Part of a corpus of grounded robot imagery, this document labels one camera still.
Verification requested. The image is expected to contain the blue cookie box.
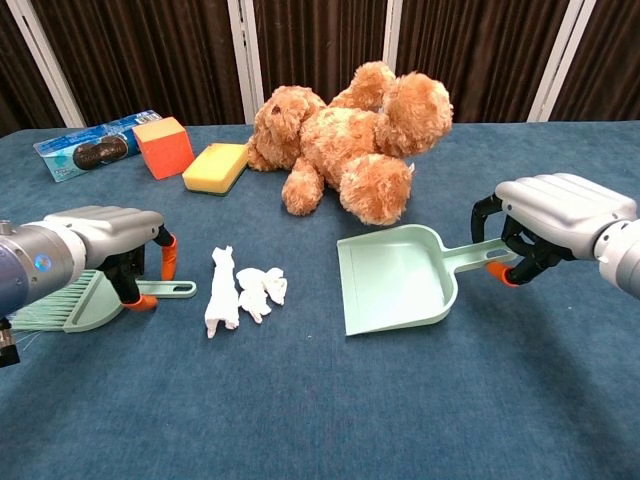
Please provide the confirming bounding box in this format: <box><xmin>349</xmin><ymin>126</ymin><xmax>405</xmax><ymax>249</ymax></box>
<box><xmin>32</xmin><ymin>110</ymin><xmax>164</xmax><ymax>183</ymax></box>

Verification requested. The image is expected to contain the blue felt table cover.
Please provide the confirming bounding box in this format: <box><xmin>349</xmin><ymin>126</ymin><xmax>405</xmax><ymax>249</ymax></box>
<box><xmin>0</xmin><ymin>122</ymin><xmax>640</xmax><ymax>480</ymax></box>

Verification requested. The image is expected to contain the long white paper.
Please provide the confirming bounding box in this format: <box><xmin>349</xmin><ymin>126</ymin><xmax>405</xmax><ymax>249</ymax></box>
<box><xmin>204</xmin><ymin>245</ymin><xmax>241</xmax><ymax>341</ymax></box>

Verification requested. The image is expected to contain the mint green dustpan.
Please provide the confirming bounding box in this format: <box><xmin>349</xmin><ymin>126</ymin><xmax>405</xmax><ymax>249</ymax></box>
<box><xmin>336</xmin><ymin>224</ymin><xmax>519</xmax><ymax>337</ymax></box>

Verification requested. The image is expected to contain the yellow sponge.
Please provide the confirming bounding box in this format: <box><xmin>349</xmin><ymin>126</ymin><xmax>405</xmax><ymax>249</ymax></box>
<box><xmin>181</xmin><ymin>143</ymin><xmax>250</xmax><ymax>196</ymax></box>

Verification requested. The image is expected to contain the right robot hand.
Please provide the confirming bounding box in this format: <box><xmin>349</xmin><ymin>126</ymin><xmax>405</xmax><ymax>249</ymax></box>
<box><xmin>469</xmin><ymin>173</ymin><xmax>639</xmax><ymax>287</ymax></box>

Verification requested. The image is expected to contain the brown curtain screen panel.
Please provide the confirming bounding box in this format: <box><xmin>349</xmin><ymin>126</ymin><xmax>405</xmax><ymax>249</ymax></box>
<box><xmin>227</xmin><ymin>0</ymin><xmax>401</xmax><ymax>125</ymax></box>
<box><xmin>384</xmin><ymin>0</ymin><xmax>586</xmax><ymax>124</ymax></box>
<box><xmin>9</xmin><ymin>0</ymin><xmax>264</xmax><ymax>126</ymax></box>
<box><xmin>0</xmin><ymin>0</ymin><xmax>85</xmax><ymax>139</ymax></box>
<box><xmin>529</xmin><ymin>0</ymin><xmax>640</xmax><ymax>124</ymax></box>

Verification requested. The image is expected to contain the mint green hand broom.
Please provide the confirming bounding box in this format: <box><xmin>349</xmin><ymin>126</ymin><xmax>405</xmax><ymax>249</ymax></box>
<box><xmin>9</xmin><ymin>268</ymin><xmax>198</xmax><ymax>335</ymax></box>

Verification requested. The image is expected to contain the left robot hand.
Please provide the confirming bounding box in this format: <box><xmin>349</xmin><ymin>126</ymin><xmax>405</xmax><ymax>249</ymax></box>
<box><xmin>44</xmin><ymin>205</ymin><xmax>179</xmax><ymax>314</ymax></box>

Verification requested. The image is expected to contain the brown teddy bear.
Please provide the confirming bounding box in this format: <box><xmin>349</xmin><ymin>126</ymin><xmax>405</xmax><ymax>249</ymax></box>
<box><xmin>246</xmin><ymin>60</ymin><xmax>455</xmax><ymax>226</ymax></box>

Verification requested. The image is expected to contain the orange yellow foam cube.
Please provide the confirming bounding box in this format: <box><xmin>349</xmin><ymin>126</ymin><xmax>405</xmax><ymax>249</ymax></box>
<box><xmin>132</xmin><ymin>116</ymin><xmax>196</xmax><ymax>181</ymax></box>

